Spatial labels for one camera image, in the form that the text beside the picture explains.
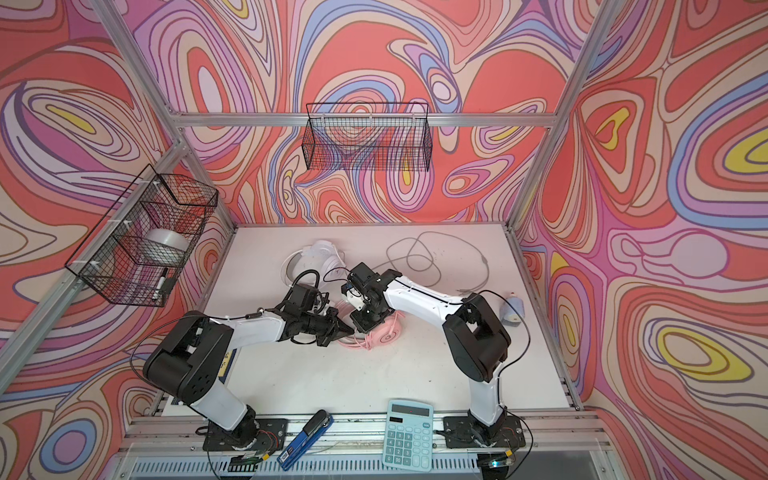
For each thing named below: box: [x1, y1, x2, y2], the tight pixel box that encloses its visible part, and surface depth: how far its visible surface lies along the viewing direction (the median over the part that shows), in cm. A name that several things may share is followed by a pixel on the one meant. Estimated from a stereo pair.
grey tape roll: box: [143, 228, 190, 266], surface depth 74 cm
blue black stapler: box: [276, 409, 334, 471], surface depth 72 cm
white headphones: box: [281, 240, 346, 285], surface depth 107 cm
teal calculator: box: [382, 400, 433, 473], surface depth 73 cm
